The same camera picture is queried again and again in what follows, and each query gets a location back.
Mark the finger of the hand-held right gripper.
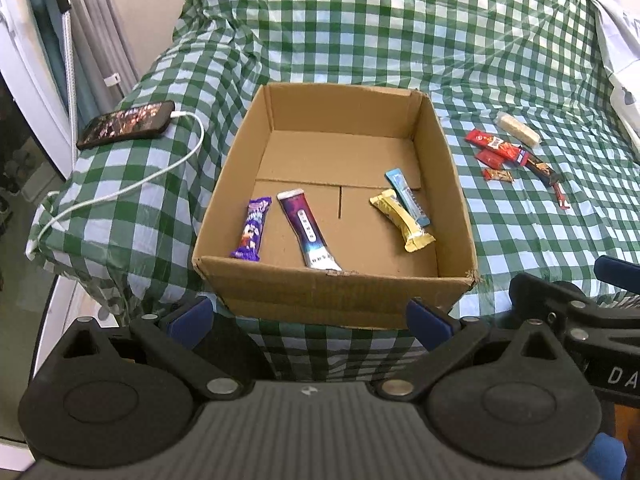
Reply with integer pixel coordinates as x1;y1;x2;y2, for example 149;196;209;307
594;255;640;295
509;271;640;361

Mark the red packet with blue label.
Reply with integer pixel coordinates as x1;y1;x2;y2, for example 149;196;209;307
482;136;526;162

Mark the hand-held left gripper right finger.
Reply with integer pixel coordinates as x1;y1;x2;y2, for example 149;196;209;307
377;298;576;401

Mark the purple snack packet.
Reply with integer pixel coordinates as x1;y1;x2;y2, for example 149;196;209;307
229;196;273;262

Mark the small plain red packet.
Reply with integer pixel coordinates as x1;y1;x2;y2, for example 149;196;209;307
475;150;506;170

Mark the black smartphone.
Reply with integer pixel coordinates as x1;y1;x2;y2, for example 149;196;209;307
76;100;177;151

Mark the white charging cable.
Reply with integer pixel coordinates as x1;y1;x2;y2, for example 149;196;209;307
22;110;205;261

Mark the brown cardboard box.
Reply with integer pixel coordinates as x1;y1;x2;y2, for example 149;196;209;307
191;82;481;331

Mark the white printed bedding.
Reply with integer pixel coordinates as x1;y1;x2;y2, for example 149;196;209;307
557;0;640;161

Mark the grey curtain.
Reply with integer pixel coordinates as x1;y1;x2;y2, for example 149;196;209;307
70;0;143;98

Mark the light blue stick packet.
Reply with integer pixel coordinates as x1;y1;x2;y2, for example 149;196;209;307
384;168;432;227

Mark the dark brown wafer packet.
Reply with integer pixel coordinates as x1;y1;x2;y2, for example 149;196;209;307
517;146;565;186

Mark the long purple and white packet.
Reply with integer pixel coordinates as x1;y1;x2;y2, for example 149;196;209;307
276;189;343;272

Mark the thin red stick packet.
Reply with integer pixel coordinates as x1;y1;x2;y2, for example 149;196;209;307
550;180;573;210

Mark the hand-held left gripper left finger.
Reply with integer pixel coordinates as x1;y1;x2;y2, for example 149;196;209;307
35;296;253;401

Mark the pale rice bar clear packet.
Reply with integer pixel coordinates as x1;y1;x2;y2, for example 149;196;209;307
495;111;543;148

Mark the white braided hose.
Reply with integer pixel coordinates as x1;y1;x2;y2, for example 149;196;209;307
42;0;82;136

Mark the green checked cloth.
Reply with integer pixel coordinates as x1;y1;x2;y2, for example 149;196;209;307
25;0;640;386

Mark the yellow biscuit packet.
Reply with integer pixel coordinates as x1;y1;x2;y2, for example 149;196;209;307
369;189;437;253

